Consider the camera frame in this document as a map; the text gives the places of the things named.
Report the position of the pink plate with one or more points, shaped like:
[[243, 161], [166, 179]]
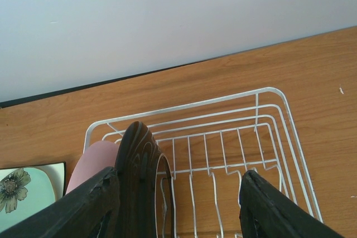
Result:
[[96, 157]]

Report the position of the square grey black-edged plate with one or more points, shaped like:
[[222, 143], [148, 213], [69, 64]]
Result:
[[55, 171]]

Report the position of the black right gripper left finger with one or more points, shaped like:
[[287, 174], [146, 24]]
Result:
[[90, 210]]

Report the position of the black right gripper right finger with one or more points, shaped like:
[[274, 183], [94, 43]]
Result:
[[266, 212]]

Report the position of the white wire dish rack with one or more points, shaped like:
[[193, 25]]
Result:
[[209, 145]]

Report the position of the dark round plate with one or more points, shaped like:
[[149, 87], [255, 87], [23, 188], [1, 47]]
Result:
[[146, 198]]

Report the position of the teal floral round plate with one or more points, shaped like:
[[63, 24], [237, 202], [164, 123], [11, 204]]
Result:
[[24, 192]]

